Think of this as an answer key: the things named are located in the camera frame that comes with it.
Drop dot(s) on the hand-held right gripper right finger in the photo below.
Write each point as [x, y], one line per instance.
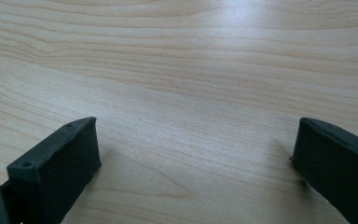
[335, 165]

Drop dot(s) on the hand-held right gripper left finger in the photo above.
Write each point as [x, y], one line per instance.
[57, 169]

